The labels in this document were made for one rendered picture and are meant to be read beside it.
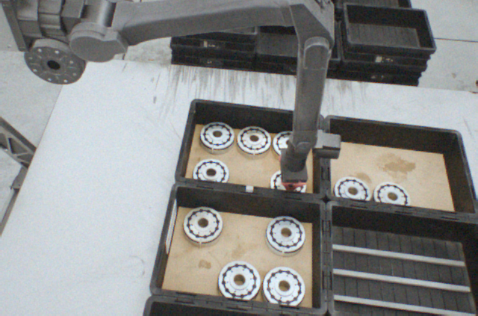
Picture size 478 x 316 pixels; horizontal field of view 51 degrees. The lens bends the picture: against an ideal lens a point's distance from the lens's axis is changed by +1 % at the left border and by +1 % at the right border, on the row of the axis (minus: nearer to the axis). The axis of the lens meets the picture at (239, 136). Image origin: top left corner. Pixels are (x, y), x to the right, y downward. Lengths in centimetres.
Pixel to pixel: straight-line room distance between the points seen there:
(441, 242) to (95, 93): 122
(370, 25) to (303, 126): 155
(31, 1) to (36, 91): 201
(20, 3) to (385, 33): 195
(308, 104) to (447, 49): 248
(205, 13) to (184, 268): 70
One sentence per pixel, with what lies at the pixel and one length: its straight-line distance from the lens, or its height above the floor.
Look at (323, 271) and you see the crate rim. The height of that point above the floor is 92.
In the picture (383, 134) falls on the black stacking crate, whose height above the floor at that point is 88.
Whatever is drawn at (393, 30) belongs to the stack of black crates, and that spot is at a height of 49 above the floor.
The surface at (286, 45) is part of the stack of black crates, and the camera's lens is 254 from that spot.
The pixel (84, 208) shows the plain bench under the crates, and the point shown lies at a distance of 155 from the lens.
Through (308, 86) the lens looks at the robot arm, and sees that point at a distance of 97.
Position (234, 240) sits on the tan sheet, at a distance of 132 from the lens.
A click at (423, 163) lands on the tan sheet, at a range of 160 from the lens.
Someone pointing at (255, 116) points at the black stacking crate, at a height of 90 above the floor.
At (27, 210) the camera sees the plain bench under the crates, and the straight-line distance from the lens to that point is 159.
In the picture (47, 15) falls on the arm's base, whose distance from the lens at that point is 91.
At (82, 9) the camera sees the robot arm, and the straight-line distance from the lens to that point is 91.
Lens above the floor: 201
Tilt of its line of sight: 51 degrees down
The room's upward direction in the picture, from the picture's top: 6 degrees clockwise
